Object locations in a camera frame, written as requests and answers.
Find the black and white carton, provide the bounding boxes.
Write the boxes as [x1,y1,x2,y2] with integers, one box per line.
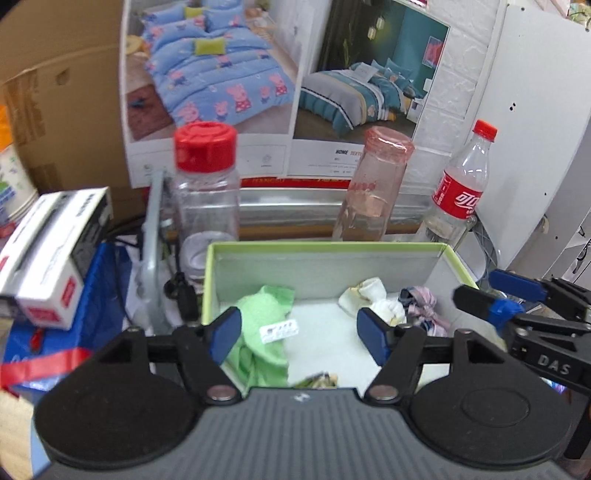
[0,193,70,305]

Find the white cabinet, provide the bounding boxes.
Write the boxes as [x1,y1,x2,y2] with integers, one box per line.
[475,0,591,288]

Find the brown cardboard box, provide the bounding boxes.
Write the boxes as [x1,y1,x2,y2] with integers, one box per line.
[0,0,155,217]

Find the grey metal stand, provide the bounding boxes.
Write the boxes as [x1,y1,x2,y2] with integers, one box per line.
[140,170,178,334]

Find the black cable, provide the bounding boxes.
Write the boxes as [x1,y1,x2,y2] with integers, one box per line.
[104,222,203,325]

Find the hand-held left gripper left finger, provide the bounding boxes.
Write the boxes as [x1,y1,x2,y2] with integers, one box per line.
[92,306,243,403]

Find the green cardboard box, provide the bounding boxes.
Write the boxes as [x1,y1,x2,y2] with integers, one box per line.
[201,240,481,393]

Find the cola bottle with red label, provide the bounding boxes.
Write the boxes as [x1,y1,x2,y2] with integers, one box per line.
[413,119,498,252]

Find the clear jar with red lid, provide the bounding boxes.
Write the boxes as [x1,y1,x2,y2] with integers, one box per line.
[173,122,242,283]

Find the metal rail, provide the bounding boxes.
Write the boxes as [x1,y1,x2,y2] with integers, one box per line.
[159,187,439,241]

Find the green towel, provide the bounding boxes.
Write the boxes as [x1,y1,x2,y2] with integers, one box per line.
[221,285,296,389]

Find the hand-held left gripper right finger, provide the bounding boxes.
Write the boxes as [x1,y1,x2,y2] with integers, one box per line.
[356,306,509,403]

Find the bedding wall poster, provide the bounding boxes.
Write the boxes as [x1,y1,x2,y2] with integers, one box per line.
[121,0,451,190]

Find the blue package with red stripe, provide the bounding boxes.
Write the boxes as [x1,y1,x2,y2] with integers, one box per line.
[0,242,134,395]

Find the pink plastic bottle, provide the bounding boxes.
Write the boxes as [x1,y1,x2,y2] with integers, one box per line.
[331,127,416,242]

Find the white sock pair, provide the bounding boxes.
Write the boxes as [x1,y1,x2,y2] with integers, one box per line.
[338,276,408,326]

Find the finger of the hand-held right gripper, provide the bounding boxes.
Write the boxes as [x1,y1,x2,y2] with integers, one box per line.
[488,269,591,324]
[454,285,528,331]

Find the grey metal bracket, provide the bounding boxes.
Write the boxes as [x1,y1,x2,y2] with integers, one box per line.
[465,216,505,288]

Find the white red small boxes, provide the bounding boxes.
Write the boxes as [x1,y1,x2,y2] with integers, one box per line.
[16,187,114,331]

